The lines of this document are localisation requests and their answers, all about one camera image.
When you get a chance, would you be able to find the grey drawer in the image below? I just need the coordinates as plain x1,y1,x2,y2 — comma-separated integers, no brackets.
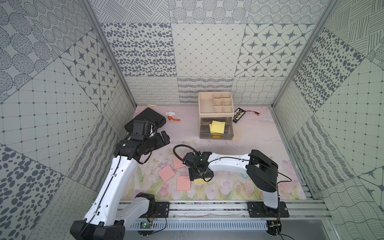
200,117,234,140
200,125,233,135

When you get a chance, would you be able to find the black flat case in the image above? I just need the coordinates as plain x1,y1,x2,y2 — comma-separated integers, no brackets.
125,108,167,133

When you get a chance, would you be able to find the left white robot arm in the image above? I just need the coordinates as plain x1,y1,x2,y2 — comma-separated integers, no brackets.
70,131,170,240

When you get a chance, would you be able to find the pink sticky note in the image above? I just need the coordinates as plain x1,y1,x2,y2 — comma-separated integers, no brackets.
173,157,185,169
158,165,175,183
177,176,191,191

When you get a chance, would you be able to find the aluminium mounting rail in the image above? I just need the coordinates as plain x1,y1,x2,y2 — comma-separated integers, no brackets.
168,200,332,220

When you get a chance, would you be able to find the pink sticky note lower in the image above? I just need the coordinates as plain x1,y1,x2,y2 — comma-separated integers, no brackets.
177,176,191,191

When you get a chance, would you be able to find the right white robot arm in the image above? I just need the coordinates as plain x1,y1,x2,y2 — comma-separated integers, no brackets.
180,150,279,209

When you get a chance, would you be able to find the white valve orange handle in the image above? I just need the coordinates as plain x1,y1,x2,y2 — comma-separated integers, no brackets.
166,111,180,122

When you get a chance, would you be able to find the pink sticky note upper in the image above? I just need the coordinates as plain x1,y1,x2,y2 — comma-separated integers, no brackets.
173,157,185,169

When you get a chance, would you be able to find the black battery holder with wires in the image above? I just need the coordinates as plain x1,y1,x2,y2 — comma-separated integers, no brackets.
233,108,260,123

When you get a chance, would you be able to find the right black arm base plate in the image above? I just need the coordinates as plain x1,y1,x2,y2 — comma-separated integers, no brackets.
247,202,290,218

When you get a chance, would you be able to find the small green circuit board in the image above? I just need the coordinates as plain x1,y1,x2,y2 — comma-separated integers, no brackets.
139,221,152,229

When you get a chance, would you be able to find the beige drawer organizer cabinet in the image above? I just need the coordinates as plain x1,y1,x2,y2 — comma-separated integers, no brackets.
198,92,234,137

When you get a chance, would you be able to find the white slotted cable duct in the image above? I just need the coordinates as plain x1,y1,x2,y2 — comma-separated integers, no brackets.
126,220,268,231

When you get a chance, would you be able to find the pink sticky note left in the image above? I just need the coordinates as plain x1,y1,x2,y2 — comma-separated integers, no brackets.
158,165,175,183

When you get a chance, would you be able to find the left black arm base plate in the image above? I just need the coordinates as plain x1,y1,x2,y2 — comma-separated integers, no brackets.
141,202,170,219

